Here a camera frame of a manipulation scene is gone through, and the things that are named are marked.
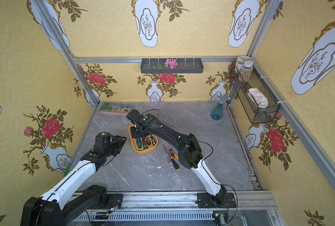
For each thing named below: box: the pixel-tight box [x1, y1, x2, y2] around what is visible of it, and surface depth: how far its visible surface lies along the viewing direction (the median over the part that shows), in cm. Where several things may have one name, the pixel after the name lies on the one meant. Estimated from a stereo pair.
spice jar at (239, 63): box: [235, 55, 253, 75], surface depth 88 cm
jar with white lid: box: [238, 60, 254, 83], surface depth 81 cm
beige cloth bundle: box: [247, 87, 269, 109], surface depth 70 cm
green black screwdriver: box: [136, 137, 143, 149], surface depth 84 cm
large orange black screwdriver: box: [168, 147, 181, 172], surface depth 89 cm
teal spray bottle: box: [210, 96, 232, 121], surface depth 109 cm
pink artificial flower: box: [163, 58, 179, 69], surface depth 90 cm
